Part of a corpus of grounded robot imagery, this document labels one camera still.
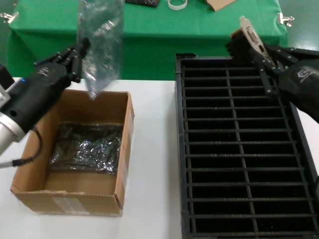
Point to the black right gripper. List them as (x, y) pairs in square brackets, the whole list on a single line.
[(301, 87)]

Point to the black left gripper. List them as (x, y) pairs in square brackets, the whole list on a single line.
[(37, 94)]

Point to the graphics card with metal bracket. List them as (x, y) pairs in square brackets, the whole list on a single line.
[(254, 37)]

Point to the translucent grey antistatic bag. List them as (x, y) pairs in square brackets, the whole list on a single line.
[(104, 37)]

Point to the flat unfolded cardboard box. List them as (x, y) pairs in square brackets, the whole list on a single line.
[(219, 4)]

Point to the bagged graphics card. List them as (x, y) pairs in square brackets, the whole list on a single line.
[(87, 149)]

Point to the black slotted container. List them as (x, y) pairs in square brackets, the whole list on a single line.
[(179, 149)]

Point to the brown open cardboard box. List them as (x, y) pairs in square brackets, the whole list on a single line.
[(74, 204)]

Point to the silver metal table clamp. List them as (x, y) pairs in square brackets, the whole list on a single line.
[(11, 18), (281, 18)]

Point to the green tablecloth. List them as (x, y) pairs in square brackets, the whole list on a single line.
[(162, 44)]

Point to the black textured mat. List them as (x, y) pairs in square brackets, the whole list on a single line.
[(144, 2)]

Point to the clear tape roll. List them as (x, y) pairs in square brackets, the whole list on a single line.
[(177, 8)]

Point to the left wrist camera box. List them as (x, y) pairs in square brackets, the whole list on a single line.
[(6, 79)]

